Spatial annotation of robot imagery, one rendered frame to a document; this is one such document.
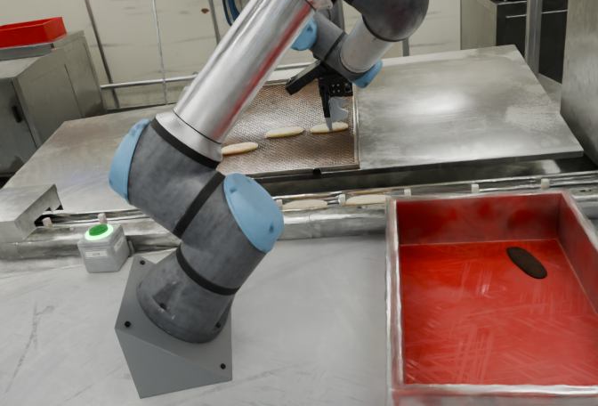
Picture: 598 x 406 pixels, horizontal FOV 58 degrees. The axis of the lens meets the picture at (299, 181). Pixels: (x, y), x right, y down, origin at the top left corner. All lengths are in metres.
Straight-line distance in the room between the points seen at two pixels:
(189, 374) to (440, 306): 0.41
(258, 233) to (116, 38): 4.59
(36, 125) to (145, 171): 3.11
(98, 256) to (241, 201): 0.49
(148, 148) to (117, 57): 4.54
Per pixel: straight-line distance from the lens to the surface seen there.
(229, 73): 0.76
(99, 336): 1.03
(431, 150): 1.30
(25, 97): 3.82
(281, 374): 0.84
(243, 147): 1.38
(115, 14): 5.23
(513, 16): 2.83
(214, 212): 0.77
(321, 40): 1.15
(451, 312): 0.91
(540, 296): 0.96
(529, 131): 1.38
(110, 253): 1.16
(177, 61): 5.13
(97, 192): 1.59
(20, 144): 3.97
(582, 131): 1.37
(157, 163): 0.77
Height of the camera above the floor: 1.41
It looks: 25 degrees down
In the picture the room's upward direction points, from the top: 9 degrees counter-clockwise
